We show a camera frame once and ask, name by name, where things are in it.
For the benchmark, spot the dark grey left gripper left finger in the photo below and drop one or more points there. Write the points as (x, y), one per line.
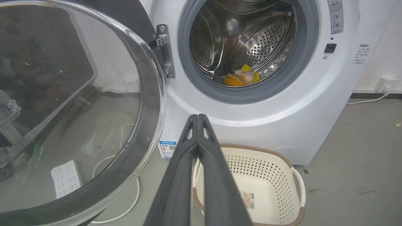
(176, 188)

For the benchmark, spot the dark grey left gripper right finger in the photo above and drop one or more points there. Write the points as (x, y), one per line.
(220, 188)

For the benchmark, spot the white front-load washing machine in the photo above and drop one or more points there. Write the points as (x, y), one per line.
(282, 103)

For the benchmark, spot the round glass washing machine door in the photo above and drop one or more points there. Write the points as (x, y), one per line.
(72, 106)

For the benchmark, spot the chrome door hinge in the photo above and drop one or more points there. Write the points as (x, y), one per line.
(165, 50)

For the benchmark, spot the blue energy label sticker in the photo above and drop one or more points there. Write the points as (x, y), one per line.
(167, 149)

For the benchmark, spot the cream perforated laundry basket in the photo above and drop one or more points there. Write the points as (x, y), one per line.
(267, 185)

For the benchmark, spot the white power strip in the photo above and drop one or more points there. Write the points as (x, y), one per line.
(66, 179)

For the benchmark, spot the yellow orange plush toy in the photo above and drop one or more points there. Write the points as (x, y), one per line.
(241, 77)

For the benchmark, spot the white wall socket plug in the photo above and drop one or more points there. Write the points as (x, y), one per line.
(385, 84)

